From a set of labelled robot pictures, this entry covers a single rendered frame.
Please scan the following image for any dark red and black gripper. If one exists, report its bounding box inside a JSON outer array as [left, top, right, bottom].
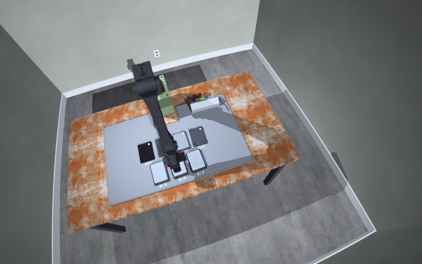
[[162, 150, 187, 168]]

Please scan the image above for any grey button panel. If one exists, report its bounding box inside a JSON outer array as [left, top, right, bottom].
[[189, 94, 229, 113]]

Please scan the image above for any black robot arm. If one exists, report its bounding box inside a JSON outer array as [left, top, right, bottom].
[[132, 61, 181, 173]]

